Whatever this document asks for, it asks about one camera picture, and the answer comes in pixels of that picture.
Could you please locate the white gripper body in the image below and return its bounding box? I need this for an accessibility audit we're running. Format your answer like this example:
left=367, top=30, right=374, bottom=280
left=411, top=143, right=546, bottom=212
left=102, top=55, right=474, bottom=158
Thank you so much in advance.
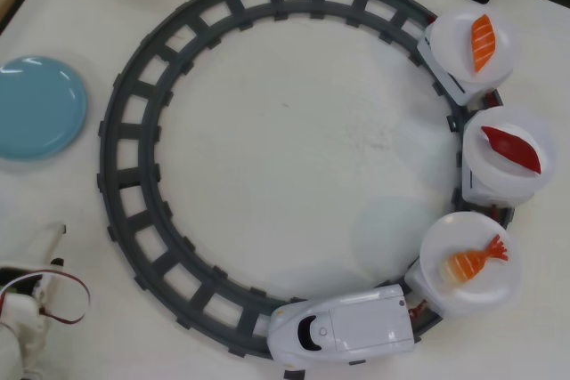
left=0, top=259, right=63, bottom=323

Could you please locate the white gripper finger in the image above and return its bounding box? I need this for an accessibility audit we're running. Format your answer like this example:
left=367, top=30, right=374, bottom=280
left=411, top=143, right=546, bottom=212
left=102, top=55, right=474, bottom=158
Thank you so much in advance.
left=40, top=222, right=68, bottom=265

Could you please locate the salmon nigiri sushi toy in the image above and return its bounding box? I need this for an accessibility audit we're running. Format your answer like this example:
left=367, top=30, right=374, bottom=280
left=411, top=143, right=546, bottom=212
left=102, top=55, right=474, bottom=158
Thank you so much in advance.
left=470, top=14, right=498, bottom=74

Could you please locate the blue round dish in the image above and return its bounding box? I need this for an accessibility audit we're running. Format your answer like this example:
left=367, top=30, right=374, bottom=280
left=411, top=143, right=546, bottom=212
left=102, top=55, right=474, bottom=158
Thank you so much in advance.
left=0, top=54, right=89, bottom=162

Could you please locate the white Shinkansen toy locomotive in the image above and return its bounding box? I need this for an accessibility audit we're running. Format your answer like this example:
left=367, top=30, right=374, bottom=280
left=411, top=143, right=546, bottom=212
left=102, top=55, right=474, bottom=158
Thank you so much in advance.
left=266, top=284, right=419, bottom=362

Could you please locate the orange shrimp nigiri sushi toy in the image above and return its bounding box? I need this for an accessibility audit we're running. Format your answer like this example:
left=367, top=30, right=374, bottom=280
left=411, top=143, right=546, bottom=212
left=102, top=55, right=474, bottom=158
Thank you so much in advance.
left=438, top=235, right=509, bottom=286

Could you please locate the red tuna nigiri sushi toy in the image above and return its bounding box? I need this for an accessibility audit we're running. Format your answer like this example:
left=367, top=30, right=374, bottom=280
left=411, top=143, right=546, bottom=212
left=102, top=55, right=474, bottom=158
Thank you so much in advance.
left=480, top=125, right=543, bottom=175

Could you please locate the grey circular toy train track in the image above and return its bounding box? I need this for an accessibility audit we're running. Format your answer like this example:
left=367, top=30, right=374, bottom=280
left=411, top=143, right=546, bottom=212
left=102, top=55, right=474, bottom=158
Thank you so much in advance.
left=95, top=0, right=517, bottom=376

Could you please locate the white train wagon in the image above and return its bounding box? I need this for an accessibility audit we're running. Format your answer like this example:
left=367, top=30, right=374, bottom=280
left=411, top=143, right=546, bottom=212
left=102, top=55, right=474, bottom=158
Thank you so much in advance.
left=460, top=165, right=517, bottom=208
left=417, top=19, right=481, bottom=108
left=403, top=257, right=446, bottom=319

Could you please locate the white round plate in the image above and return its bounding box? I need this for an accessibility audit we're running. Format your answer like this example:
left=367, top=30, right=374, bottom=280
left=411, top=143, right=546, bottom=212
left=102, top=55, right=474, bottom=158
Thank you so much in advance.
left=462, top=106, right=558, bottom=203
left=419, top=213, right=521, bottom=317
left=429, top=5, right=517, bottom=92

